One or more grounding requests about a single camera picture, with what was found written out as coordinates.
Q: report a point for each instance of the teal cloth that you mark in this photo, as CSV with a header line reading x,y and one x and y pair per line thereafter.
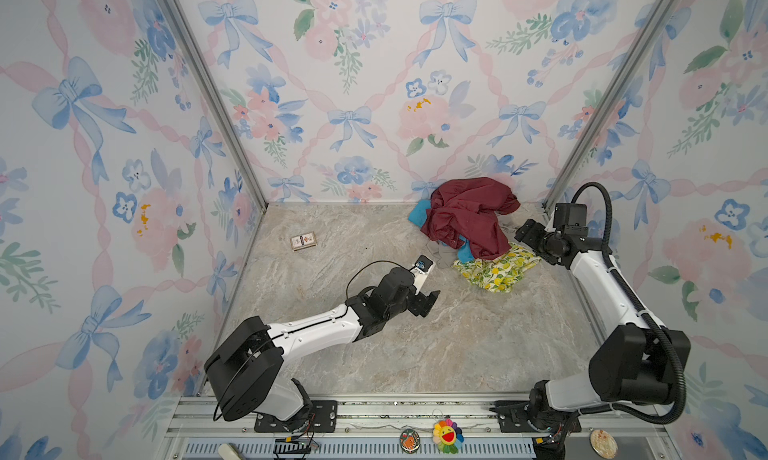
x,y
418,217

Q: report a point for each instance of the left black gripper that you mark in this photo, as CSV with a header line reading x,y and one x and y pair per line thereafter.
x,y
423,304

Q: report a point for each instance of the rainbow smiling flower toy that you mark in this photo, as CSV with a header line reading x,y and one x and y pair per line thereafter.
x,y
447,436

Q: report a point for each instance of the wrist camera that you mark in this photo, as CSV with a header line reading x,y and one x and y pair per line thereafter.
x,y
420,270
570,219

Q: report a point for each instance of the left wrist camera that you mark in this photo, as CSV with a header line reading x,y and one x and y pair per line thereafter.
x,y
420,270

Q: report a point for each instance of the oval orange badge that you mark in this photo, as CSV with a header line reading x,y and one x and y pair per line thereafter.
x,y
409,441

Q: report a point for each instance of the round beige coaster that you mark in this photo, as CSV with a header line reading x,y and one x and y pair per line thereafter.
x,y
603,444

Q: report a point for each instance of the maroon cloth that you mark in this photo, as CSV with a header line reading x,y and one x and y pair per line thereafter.
x,y
466,213

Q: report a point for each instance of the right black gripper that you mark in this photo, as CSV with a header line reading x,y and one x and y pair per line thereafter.
x,y
529,232

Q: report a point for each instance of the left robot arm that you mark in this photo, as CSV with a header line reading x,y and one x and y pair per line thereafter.
x,y
244,370

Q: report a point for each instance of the yellow lemon print cloth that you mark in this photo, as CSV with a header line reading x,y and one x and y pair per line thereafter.
x,y
499,275

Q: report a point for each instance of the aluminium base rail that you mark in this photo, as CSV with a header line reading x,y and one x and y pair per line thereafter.
x,y
360,427

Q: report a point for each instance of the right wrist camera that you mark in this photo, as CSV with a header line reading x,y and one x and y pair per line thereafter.
x,y
570,219

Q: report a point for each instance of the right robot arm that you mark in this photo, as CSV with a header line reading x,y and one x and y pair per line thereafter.
x,y
638,370

